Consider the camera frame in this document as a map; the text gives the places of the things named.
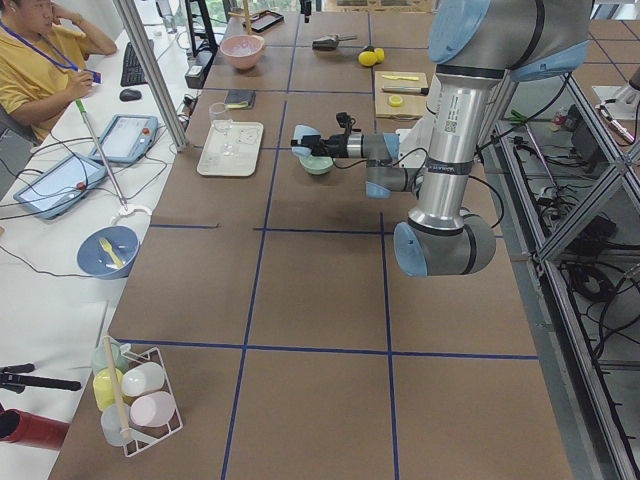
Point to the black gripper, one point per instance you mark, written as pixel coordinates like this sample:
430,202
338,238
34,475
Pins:
336,146

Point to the light blue plastic cup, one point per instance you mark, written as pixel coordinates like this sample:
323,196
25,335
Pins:
305,134

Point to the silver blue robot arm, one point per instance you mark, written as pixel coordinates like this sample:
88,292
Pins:
522,40

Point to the green ceramic bowl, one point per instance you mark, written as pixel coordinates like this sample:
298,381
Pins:
316,165

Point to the pink bowl with ice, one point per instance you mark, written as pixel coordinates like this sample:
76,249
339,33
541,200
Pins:
243,52

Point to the blue bowl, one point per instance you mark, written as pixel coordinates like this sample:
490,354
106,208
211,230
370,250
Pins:
93,261

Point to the cream bear tray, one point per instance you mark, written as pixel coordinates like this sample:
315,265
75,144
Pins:
246,138

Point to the lemon half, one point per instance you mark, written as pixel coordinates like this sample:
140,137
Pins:
395,101

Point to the grey folded cloth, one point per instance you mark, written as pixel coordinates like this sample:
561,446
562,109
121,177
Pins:
240,99

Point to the wooden cutting board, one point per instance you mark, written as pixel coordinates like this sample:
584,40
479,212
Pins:
414,105

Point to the steel muddler black cap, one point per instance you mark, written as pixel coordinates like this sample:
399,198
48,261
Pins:
409,90

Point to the yellow lemon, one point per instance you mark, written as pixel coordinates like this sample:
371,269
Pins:
379,55
367,58

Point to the clear wine glass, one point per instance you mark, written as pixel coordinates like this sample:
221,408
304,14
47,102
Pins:
221,121

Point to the yellow plastic knife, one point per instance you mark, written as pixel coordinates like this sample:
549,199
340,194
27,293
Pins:
400,77

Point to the black tray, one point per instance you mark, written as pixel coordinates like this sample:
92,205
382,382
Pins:
263,21

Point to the black power box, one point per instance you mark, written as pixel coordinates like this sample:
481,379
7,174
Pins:
198,69

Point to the wooden stand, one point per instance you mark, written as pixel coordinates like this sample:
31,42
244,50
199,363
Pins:
247,17

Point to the far teach pendant tablet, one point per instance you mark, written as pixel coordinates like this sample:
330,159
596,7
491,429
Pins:
128,137

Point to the teach pendant tablet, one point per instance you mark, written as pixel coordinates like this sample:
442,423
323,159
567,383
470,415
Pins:
58,189
128,137

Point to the black computer mouse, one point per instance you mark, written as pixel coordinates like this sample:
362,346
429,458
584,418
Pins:
128,95

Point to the black keyboard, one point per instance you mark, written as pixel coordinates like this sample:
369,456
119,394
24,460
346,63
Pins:
132,72

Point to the reacher grabber stick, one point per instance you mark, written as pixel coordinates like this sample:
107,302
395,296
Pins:
126,209

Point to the yellow plastic fork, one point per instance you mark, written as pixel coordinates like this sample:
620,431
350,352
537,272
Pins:
108,248

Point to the near teach pendant tablet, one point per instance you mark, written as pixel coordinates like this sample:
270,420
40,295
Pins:
58,189

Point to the white cup in rack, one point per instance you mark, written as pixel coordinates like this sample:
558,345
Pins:
143,379

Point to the person in yellow shirt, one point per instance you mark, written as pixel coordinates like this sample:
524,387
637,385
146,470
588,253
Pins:
44,49

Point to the green cup in rack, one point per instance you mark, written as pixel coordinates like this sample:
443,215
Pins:
99,359

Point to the pink cup in rack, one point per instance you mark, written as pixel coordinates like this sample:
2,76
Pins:
153,410

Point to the yellow cup in rack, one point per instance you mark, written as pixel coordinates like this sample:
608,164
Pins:
103,390

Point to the clear cup in rack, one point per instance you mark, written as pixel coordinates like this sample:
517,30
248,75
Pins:
111,426

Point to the black tripod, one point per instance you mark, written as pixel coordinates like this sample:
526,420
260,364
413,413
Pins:
17,378

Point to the red cylinder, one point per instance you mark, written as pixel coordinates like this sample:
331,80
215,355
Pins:
27,429

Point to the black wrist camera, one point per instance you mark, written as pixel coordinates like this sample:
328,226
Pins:
346,121

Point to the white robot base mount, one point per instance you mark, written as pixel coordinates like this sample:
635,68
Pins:
415,140

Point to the aluminium frame post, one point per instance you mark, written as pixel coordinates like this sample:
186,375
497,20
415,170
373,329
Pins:
138,38

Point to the white wire cup rack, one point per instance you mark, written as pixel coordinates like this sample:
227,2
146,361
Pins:
140,439

